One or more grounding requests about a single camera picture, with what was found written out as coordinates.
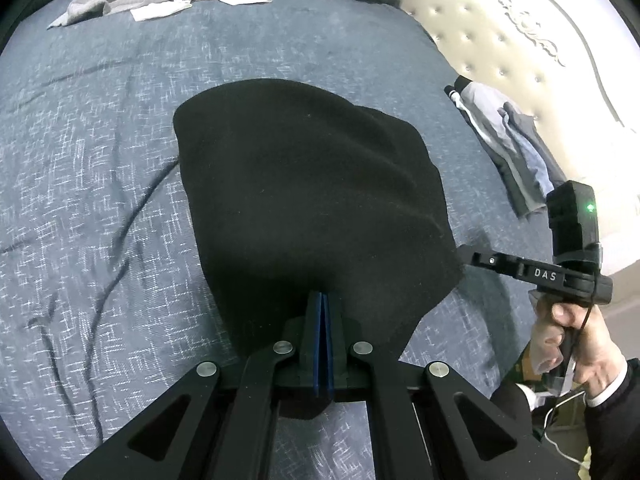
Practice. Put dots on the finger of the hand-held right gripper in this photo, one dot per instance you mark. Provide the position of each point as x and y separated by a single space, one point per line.
490 259

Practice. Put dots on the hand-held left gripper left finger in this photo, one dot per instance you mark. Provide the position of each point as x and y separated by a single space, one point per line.
316 345

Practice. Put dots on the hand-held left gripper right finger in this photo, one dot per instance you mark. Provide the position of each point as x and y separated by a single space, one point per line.
329 345

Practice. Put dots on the black pants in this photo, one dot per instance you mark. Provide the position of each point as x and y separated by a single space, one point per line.
310 185

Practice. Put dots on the person's right forearm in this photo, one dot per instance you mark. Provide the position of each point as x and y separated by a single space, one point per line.
615 420

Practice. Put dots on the person's right hand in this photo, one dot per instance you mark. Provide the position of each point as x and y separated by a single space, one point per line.
597 350

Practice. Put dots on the folded grey garment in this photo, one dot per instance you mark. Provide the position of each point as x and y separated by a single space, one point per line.
525 160

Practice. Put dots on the person's dark clothing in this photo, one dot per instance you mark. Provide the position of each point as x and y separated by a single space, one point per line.
510 405

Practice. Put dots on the folded lavender garment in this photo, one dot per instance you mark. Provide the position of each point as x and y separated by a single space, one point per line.
480 100

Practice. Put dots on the black white-striped folded garment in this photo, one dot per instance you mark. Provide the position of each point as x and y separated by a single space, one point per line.
457 87

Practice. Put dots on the cream tufted headboard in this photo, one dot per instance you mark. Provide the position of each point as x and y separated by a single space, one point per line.
500 35

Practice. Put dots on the blue patterned bedspread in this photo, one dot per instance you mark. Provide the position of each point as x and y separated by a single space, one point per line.
100 160

